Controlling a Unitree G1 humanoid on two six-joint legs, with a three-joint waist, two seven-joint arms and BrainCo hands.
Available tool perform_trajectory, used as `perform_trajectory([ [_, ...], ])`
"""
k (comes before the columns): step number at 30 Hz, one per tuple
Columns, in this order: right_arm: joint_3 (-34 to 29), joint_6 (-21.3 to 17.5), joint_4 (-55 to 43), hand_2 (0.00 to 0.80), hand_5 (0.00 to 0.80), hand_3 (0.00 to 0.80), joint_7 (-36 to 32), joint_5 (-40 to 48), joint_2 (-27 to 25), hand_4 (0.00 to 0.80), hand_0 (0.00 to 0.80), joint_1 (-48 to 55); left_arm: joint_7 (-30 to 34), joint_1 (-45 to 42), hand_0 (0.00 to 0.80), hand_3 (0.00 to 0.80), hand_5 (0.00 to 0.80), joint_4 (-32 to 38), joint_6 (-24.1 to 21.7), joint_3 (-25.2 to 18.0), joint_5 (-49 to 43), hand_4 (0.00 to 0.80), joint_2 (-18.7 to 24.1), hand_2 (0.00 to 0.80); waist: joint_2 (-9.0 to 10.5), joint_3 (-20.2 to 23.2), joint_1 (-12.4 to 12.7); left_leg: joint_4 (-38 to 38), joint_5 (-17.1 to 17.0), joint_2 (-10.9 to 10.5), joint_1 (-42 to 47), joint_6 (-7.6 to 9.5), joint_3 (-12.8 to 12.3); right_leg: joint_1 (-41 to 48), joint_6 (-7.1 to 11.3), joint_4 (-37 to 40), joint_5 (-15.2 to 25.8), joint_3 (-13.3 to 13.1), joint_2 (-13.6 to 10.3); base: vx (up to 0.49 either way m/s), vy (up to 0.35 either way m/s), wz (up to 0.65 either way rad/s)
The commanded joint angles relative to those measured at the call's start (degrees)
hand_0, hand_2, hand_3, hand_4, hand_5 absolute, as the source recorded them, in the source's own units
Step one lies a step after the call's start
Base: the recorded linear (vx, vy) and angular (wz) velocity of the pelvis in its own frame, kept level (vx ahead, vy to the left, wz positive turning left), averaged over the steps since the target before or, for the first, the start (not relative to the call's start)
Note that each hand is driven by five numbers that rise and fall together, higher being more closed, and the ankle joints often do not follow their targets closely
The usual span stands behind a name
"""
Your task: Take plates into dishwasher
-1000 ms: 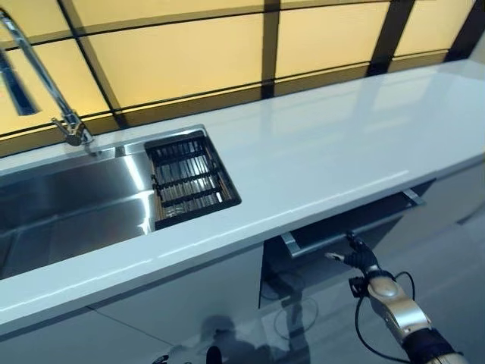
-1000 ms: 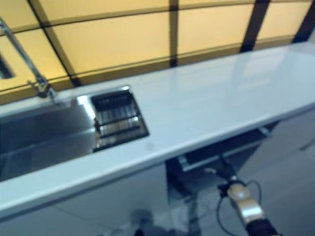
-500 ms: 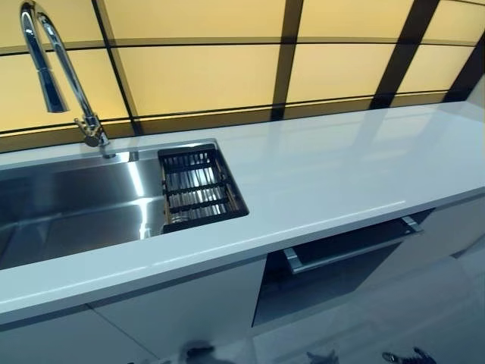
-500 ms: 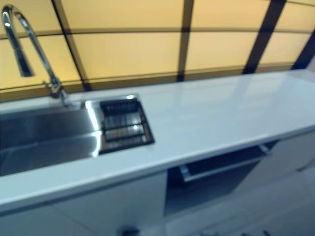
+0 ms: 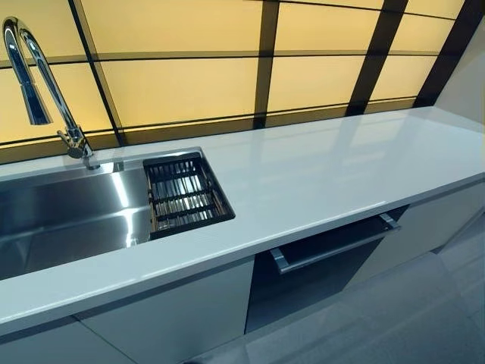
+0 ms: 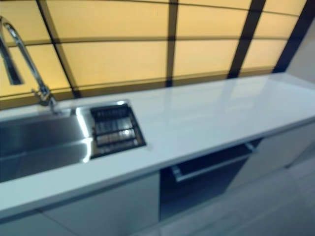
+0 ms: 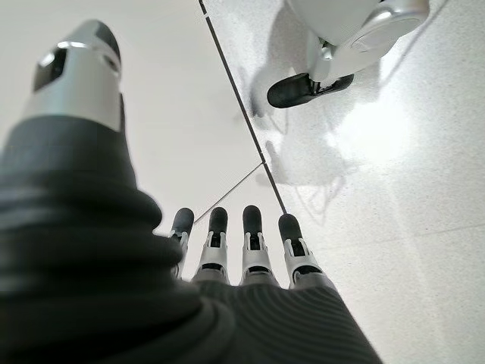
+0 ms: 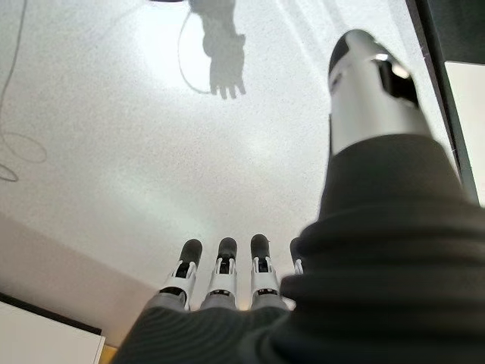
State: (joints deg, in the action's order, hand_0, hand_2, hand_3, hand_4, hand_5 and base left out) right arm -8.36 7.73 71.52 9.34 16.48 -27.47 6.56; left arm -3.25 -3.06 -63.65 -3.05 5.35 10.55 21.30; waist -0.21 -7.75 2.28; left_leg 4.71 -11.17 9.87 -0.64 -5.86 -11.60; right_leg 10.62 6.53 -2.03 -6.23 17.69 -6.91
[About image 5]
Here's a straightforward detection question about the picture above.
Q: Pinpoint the white cabinet door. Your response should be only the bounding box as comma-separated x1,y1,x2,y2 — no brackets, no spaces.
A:
0,321,128,364
80,256,255,364
354,180,485,284

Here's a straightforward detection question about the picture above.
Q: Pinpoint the black dish drying rack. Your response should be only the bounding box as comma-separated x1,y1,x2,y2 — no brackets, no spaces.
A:
142,151,236,241

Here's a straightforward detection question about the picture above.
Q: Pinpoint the black dishwasher door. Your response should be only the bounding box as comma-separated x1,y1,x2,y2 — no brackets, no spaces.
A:
244,206,411,335

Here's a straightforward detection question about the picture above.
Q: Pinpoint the stainless steel sink basin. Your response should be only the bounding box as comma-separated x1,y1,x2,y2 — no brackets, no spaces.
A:
0,146,236,282

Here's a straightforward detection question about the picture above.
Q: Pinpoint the chrome gooseneck kitchen faucet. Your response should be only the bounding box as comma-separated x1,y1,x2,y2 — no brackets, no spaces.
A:
2,15,102,171

